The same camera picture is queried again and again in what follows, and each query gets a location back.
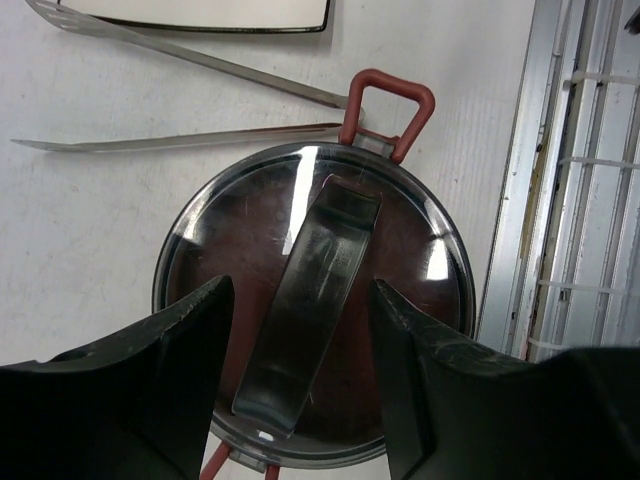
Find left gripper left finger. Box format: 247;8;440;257
1;276;234;479

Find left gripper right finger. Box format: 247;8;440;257
372;280;639;479

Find grey transparent top lid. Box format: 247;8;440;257
152;142;475;469

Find pink lunch bowl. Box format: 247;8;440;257
199;68;436;480

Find metal tongs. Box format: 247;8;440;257
1;1;353;160

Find white square plate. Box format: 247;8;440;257
59;0;330;34

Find aluminium frame rail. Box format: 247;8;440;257
477;1;639;361

